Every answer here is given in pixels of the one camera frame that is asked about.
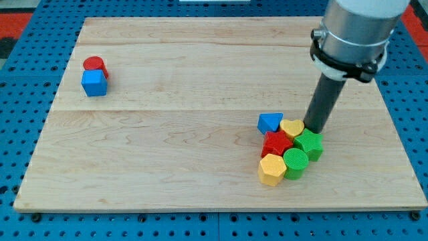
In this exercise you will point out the yellow heart block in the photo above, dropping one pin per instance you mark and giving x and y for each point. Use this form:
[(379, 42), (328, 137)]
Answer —
[(292, 128)]

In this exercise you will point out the green star block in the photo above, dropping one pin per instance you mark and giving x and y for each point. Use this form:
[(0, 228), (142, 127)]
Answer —
[(310, 143)]

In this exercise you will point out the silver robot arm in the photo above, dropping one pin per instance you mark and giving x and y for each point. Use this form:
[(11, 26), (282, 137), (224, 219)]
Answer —
[(352, 38)]

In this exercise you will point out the blue triangle block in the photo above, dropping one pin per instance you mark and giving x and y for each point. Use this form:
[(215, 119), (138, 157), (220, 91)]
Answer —
[(269, 122)]

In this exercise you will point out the red star block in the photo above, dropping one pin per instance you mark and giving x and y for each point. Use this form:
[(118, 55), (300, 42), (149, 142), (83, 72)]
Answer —
[(275, 143)]

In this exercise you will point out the wooden board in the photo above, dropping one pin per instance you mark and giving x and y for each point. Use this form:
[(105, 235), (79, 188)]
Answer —
[(177, 129)]

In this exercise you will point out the yellow hexagon block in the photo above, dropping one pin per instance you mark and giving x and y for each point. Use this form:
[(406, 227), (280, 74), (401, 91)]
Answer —
[(271, 170)]

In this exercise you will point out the green cylinder block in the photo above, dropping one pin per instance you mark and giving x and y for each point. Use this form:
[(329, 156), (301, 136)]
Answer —
[(296, 162)]

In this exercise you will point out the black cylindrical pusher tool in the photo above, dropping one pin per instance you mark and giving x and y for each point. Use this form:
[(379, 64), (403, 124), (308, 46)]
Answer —
[(325, 96)]

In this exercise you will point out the blue cube block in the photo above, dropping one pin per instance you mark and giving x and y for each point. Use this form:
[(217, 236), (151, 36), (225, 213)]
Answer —
[(94, 83)]

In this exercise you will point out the red cylinder block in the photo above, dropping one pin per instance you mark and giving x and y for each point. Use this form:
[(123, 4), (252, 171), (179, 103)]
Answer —
[(95, 63)]

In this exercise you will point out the black cable clamp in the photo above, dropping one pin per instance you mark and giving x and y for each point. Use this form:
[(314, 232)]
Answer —
[(339, 60)]

